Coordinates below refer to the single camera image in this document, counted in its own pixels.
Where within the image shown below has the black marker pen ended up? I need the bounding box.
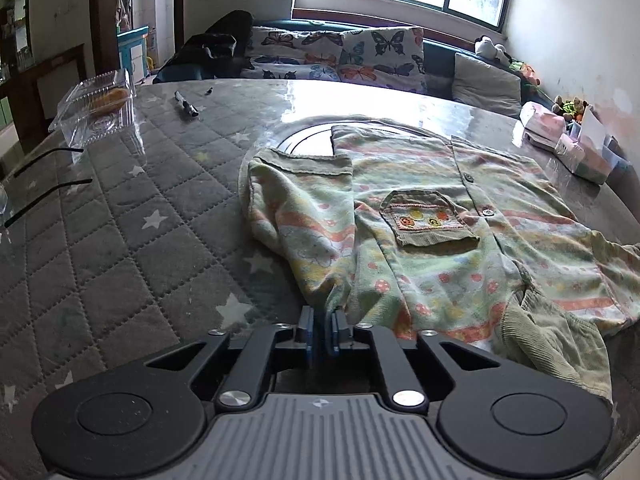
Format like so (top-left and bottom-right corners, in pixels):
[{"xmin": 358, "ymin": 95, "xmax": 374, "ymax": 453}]
[{"xmin": 174, "ymin": 90, "xmax": 200, "ymax": 118}]

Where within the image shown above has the white plush toy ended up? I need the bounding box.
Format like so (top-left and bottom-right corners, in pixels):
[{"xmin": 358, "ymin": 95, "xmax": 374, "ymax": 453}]
[{"xmin": 474, "ymin": 35, "xmax": 512, "ymax": 66}]

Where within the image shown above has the round glass turntable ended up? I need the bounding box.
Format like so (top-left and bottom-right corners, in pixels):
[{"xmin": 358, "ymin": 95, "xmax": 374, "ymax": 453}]
[{"xmin": 255, "ymin": 115, "xmax": 451, "ymax": 156}]

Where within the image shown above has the butterfly print cushion left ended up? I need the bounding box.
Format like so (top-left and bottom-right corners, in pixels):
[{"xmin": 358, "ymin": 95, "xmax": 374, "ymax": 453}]
[{"xmin": 240, "ymin": 27, "xmax": 343, "ymax": 81}]

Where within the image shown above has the black bag on sofa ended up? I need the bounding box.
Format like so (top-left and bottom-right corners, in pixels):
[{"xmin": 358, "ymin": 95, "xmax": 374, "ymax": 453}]
[{"xmin": 153, "ymin": 10, "xmax": 254, "ymax": 84}]

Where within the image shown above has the small blue cabinet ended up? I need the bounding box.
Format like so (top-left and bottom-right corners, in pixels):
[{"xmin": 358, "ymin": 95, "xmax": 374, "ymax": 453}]
[{"xmin": 116, "ymin": 26, "xmax": 149, "ymax": 84}]

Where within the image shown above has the butterfly print cushion right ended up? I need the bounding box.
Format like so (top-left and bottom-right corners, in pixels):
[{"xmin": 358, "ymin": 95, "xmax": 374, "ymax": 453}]
[{"xmin": 337, "ymin": 27, "xmax": 427, "ymax": 94}]

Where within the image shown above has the butterfly print cushion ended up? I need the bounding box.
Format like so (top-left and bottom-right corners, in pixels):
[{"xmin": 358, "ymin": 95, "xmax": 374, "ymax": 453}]
[
  {"xmin": 337, "ymin": 27, "xmax": 427, "ymax": 94},
  {"xmin": 240, "ymin": 27, "xmax": 343, "ymax": 81}
]

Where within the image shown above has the brown plush toy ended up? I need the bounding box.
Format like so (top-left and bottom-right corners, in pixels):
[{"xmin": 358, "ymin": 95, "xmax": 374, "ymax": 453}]
[{"xmin": 551, "ymin": 96, "xmax": 589, "ymax": 124}]

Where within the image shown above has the green patterned child's shirt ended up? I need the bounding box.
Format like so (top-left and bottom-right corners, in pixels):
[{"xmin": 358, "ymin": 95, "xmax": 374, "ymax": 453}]
[{"xmin": 247, "ymin": 124, "xmax": 639, "ymax": 398}]

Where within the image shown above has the tissue pack pink green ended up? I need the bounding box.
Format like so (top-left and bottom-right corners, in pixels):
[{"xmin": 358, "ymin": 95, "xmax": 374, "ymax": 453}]
[{"xmin": 554, "ymin": 105, "xmax": 631, "ymax": 185}]

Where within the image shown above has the pink wet wipes pack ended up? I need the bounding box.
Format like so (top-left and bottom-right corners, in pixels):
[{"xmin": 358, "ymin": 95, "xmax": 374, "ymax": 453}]
[{"xmin": 520, "ymin": 101, "xmax": 566, "ymax": 152}]

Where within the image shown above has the grey quilted star tablecloth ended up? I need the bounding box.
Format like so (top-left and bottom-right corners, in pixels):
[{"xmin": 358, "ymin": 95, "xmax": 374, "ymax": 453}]
[{"xmin": 1, "ymin": 79, "xmax": 639, "ymax": 479}]

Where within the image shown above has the clear plastic food container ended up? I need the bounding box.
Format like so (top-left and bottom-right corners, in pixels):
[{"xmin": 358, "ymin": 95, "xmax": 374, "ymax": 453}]
[{"xmin": 48, "ymin": 68, "xmax": 136, "ymax": 148}]

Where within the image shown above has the grey cushion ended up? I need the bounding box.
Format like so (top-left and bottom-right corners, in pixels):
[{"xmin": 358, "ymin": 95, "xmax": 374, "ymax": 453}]
[{"xmin": 451, "ymin": 53, "xmax": 522, "ymax": 117}]

